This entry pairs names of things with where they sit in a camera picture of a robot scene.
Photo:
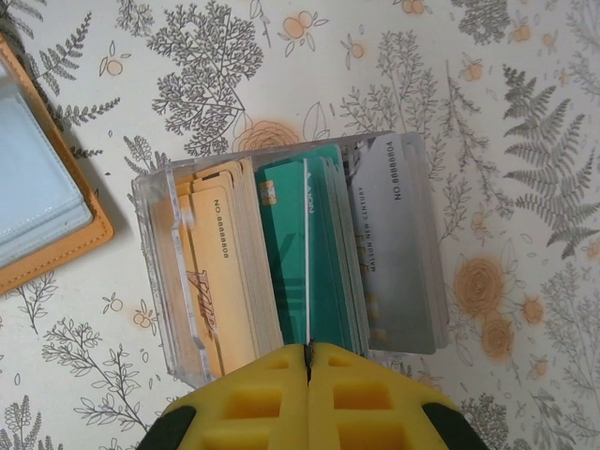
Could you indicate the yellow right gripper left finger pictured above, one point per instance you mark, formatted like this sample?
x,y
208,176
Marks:
x,y
244,412

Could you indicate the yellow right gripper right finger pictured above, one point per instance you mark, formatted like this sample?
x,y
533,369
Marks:
x,y
375,412

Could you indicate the orange leather card holder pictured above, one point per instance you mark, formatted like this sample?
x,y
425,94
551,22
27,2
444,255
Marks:
x,y
42,187

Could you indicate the gold credit card stack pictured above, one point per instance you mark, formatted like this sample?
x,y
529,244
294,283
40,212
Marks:
x,y
220,262

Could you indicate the silver credit card stack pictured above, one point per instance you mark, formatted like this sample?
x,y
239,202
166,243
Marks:
x,y
403,262

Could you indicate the clear acrylic card box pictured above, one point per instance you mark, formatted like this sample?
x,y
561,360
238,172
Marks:
x,y
154,281

